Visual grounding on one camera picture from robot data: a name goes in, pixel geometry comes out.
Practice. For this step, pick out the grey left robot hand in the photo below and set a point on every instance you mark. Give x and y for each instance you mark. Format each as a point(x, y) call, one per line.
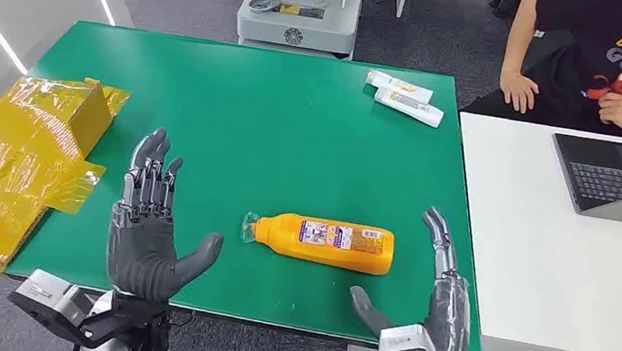
point(142, 248)

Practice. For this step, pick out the yellow taped cardboard box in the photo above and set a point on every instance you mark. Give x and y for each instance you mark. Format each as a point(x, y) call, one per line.
point(5, 170)

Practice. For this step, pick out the person's right hand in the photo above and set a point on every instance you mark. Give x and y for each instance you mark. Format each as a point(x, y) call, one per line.
point(517, 93)

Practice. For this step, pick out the orange plastic bottle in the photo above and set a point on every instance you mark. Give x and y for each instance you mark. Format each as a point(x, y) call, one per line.
point(285, 237)

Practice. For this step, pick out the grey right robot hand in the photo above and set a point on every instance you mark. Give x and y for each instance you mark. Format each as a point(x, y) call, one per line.
point(449, 312)

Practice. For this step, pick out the grey laptop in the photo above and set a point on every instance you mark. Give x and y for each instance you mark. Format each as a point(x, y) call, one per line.
point(617, 178)

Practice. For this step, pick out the white robot base machine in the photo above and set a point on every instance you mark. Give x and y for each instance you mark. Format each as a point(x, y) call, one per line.
point(297, 28)

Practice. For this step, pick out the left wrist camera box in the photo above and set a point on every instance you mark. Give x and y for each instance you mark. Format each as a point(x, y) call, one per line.
point(48, 299)

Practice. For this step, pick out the white tube with yellow print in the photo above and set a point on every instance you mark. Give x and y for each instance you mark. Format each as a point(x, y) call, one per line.
point(398, 85)

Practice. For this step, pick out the person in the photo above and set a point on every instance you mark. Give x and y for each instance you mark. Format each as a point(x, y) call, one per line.
point(604, 50)

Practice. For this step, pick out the white tube with grey label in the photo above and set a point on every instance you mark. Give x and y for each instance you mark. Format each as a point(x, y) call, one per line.
point(410, 108)

